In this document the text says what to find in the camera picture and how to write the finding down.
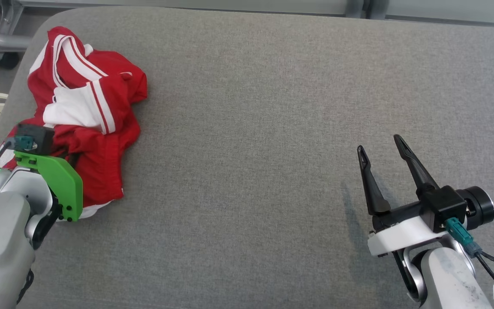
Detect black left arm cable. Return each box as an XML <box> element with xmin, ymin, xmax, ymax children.
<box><xmin>0</xmin><ymin>136</ymin><xmax>37</xmax><ymax>176</ymax></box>

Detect grey metal trolley frame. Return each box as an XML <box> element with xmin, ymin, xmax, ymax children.
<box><xmin>0</xmin><ymin>0</ymin><xmax>33</xmax><ymax>95</ymax></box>

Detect red shorts with white stripes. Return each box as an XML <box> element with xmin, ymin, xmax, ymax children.
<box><xmin>0</xmin><ymin>115</ymin><xmax>141</xmax><ymax>220</ymax></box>

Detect black caster wheel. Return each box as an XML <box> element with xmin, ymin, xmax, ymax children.
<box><xmin>0</xmin><ymin>51</ymin><xmax>19</xmax><ymax>70</ymax></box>

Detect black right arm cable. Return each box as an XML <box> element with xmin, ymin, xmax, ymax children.
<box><xmin>444</xmin><ymin>218</ymin><xmax>494</xmax><ymax>309</ymax></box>

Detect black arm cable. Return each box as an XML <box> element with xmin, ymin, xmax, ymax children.
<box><xmin>0</xmin><ymin>136</ymin><xmax>37</xmax><ymax>176</ymax></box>
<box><xmin>444</xmin><ymin>218</ymin><xmax>494</xmax><ymax>309</ymax></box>

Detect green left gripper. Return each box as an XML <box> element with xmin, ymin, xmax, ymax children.
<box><xmin>14</xmin><ymin>151</ymin><xmax>84</xmax><ymax>222</ymax></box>

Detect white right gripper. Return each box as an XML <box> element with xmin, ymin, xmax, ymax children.
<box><xmin>358</xmin><ymin>134</ymin><xmax>449</xmax><ymax>258</ymax></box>

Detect grey partition post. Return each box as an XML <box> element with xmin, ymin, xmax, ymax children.
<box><xmin>346</xmin><ymin>0</ymin><xmax>387</xmax><ymax>19</ymax></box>

